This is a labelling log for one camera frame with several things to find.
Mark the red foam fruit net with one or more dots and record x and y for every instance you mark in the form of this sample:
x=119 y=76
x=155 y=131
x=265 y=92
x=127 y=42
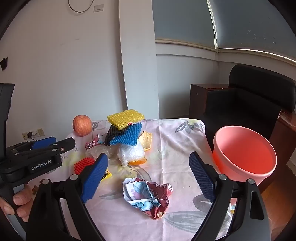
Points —
x=84 y=163

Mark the black wall bracket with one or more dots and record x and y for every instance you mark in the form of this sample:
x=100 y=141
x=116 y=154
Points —
x=3 y=63

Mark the pink floral tablecloth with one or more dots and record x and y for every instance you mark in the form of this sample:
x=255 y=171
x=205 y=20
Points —
x=175 y=157

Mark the black foam fruit net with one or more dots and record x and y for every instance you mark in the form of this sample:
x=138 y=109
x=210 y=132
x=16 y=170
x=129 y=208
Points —
x=113 y=134

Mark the black leather wooden armchair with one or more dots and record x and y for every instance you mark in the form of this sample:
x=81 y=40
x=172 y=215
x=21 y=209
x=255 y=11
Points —
x=252 y=97

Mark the black plug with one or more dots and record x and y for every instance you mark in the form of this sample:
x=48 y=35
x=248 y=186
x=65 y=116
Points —
x=29 y=134

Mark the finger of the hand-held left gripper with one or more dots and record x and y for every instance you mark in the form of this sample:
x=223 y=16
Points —
x=44 y=142
x=67 y=144

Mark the blue foam fruit net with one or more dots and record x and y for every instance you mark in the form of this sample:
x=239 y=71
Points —
x=127 y=136

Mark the yellow small packet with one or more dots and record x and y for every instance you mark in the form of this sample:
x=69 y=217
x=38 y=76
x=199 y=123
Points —
x=106 y=175

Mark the yellow foam fruit net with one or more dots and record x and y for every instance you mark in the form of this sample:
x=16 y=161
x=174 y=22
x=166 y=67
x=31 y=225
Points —
x=126 y=118

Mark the white translucent plastic bag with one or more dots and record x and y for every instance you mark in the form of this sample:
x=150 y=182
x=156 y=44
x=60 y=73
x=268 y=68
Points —
x=130 y=153

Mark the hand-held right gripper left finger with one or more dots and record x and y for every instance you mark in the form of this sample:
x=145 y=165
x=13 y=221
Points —
x=94 y=178

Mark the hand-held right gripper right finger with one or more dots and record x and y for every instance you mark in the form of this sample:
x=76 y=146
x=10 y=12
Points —
x=203 y=176

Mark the dark red snack wrapper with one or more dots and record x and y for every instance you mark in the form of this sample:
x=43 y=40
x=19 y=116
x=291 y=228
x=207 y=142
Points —
x=92 y=142

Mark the frosted glass window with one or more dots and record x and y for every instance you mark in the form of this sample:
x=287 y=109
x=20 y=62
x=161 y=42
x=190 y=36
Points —
x=249 y=20

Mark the person's left hand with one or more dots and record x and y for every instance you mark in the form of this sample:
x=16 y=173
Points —
x=23 y=199

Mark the orange peel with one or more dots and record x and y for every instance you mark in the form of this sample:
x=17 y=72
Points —
x=138 y=161
x=146 y=140

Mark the white wall socket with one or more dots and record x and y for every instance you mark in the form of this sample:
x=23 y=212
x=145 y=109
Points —
x=39 y=132

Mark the clear plastic bag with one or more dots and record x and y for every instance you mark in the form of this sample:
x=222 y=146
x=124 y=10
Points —
x=99 y=151

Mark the red printed wrapper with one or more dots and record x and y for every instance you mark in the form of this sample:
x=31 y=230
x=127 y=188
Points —
x=148 y=194

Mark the red apple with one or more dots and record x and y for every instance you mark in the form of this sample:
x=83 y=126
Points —
x=82 y=125

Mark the pink plastic bucket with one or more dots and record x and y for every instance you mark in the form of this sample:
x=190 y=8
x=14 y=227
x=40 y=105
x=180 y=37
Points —
x=245 y=155

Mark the white wall switch plate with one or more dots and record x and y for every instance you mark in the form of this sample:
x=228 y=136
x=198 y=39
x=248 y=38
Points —
x=98 y=8

